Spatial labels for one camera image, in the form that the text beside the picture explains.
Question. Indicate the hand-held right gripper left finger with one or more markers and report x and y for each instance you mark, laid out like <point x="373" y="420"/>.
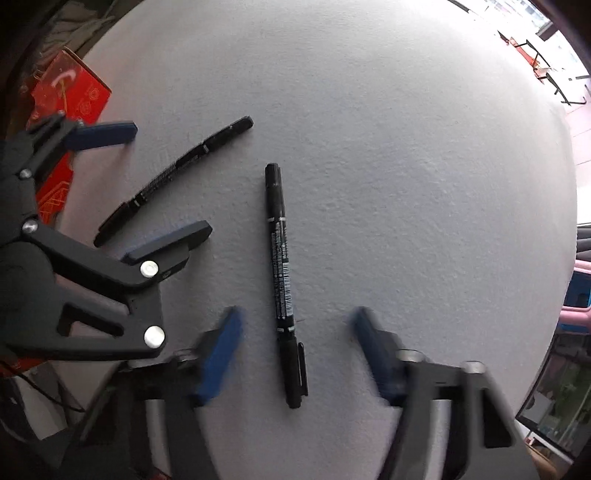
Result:
<point x="220" y="355"/>

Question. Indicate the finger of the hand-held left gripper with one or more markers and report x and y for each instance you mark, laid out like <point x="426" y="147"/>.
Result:
<point x="175" y="237"/>
<point x="101" y="134"/>

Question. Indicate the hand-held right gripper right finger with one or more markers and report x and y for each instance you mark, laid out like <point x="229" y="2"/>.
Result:
<point x="375" y="350"/>

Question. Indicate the red and brown cardboard box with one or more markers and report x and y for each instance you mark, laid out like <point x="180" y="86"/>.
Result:
<point x="69" y="92"/>

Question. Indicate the black marker pen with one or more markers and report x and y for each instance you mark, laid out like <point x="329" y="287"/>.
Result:
<point x="281" y="258"/>
<point x="175" y="166"/>

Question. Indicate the grey-green cloth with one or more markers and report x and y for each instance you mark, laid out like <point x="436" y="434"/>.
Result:
<point x="87" y="27"/>

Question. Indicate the glass display cabinet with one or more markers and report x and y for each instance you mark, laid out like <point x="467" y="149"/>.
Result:
<point x="561" y="397"/>

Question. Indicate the pink and blue object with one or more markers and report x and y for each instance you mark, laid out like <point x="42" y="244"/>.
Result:
<point x="577" y="318"/>

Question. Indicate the dark furniture edge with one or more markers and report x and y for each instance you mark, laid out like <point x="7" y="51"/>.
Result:
<point x="584" y="240"/>

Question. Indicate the red and black folding frame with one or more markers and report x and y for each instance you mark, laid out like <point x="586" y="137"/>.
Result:
<point x="538" y="60"/>

